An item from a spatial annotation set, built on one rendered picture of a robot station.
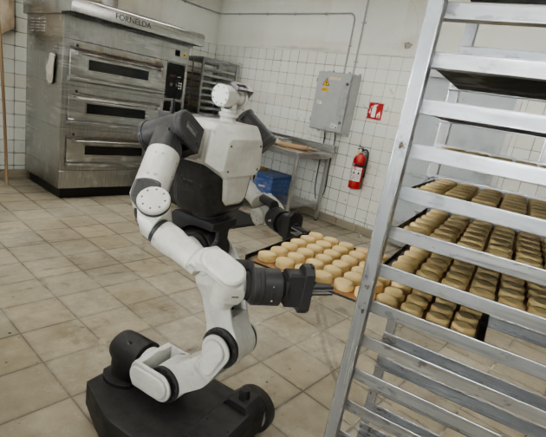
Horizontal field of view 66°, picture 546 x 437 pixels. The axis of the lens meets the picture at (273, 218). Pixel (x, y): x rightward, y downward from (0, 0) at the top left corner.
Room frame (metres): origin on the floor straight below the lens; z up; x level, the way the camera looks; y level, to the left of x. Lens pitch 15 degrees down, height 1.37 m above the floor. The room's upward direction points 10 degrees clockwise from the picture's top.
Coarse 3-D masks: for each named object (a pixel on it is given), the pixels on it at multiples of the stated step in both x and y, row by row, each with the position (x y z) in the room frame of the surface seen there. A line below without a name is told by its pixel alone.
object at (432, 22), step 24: (432, 0) 0.88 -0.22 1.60; (432, 24) 0.87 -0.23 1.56; (432, 48) 0.87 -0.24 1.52; (408, 96) 0.88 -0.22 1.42; (408, 120) 0.88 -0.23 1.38; (408, 144) 0.87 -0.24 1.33; (384, 192) 0.88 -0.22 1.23; (384, 216) 0.88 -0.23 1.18; (384, 240) 0.87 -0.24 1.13; (360, 288) 0.88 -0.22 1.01; (360, 312) 0.88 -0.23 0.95; (360, 336) 0.87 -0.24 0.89; (336, 384) 0.88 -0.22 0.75; (336, 408) 0.88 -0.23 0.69; (336, 432) 0.87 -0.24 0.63
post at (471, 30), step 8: (472, 24) 1.27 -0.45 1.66; (464, 32) 1.28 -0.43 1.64; (472, 32) 1.27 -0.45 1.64; (464, 40) 1.28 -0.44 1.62; (472, 40) 1.27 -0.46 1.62; (448, 96) 1.28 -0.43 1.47; (456, 96) 1.27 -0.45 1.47; (440, 128) 1.28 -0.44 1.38; (448, 128) 1.27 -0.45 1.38; (440, 136) 1.28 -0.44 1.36; (448, 136) 1.29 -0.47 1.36; (432, 168) 1.27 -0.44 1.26; (392, 328) 1.27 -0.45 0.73; (376, 368) 1.28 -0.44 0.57; (376, 376) 1.27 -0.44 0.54; (368, 392) 1.28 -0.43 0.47; (368, 400) 1.28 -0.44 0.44; (376, 400) 1.29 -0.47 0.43; (368, 424) 1.27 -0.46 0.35
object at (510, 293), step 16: (400, 256) 0.99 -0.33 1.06; (416, 256) 1.02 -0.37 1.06; (432, 256) 1.06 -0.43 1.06; (416, 272) 0.91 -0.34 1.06; (432, 272) 0.91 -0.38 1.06; (448, 272) 0.93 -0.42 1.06; (464, 272) 0.96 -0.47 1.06; (480, 272) 0.97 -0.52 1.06; (496, 272) 1.00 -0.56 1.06; (464, 288) 0.85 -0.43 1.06; (480, 288) 0.86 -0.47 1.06; (496, 288) 0.89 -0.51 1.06; (512, 288) 0.91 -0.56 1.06; (528, 288) 0.96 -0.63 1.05; (544, 288) 0.94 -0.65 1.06; (512, 304) 0.80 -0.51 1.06; (528, 304) 0.85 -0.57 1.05; (544, 304) 0.83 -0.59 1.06
